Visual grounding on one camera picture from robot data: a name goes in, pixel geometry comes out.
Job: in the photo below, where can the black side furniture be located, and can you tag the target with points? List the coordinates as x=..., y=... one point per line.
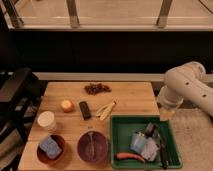
x=16, y=94

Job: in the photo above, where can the black rectangular block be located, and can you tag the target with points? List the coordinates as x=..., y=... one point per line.
x=85, y=110

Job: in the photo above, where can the orange round fruit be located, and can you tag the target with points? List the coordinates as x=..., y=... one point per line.
x=67, y=106

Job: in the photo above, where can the green plastic tray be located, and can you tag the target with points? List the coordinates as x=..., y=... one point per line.
x=121, y=130

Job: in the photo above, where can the red bowl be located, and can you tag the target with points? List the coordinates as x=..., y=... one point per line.
x=41, y=155

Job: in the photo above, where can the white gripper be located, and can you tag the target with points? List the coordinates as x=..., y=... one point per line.
x=168, y=101

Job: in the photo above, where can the blue sponge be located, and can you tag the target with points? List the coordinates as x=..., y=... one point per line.
x=50, y=147

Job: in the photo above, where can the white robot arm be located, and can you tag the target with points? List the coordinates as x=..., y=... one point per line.
x=185, y=82

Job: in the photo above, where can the black handled tool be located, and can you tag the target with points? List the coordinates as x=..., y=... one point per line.
x=162, y=147

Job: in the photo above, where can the clear plastic wrapper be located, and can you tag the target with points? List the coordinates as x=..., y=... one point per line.
x=150, y=150

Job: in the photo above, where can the white cylindrical container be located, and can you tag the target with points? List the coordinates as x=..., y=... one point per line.
x=47, y=121

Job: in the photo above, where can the purple bowl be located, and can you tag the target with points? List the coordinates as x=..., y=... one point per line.
x=93, y=147

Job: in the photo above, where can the orange carrot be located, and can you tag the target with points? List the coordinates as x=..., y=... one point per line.
x=125, y=155

